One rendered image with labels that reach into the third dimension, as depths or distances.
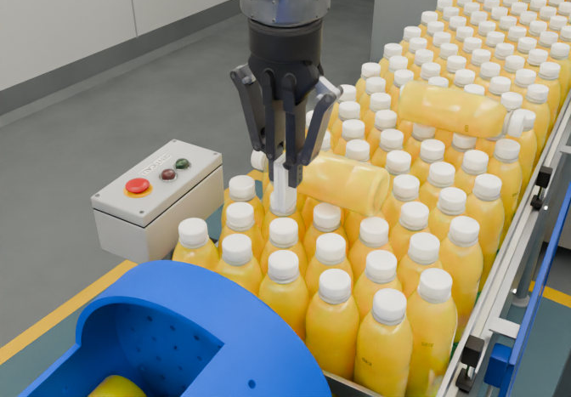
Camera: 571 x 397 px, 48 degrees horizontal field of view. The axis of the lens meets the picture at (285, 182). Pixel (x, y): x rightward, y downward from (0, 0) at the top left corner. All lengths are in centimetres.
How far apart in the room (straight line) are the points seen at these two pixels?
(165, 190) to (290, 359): 45
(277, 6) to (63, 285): 204
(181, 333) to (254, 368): 15
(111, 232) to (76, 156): 233
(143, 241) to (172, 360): 26
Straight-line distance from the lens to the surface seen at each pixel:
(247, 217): 90
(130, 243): 97
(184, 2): 457
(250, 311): 58
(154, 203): 94
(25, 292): 256
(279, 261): 82
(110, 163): 320
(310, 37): 63
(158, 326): 71
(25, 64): 383
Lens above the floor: 164
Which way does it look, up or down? 34 degrees down
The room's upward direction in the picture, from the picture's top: straight up
